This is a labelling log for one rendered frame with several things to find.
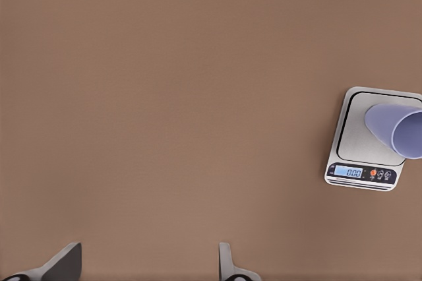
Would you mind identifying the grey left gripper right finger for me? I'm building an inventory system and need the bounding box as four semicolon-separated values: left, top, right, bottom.
218;241;262;281

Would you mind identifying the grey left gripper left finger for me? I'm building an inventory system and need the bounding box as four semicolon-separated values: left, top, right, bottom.
0;241;82;281

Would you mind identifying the lavender plastic cup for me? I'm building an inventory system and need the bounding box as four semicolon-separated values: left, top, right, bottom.
364;103;422;160

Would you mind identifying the silver digital kitchen scale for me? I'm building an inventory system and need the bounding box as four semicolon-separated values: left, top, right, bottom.
324;86;422;193

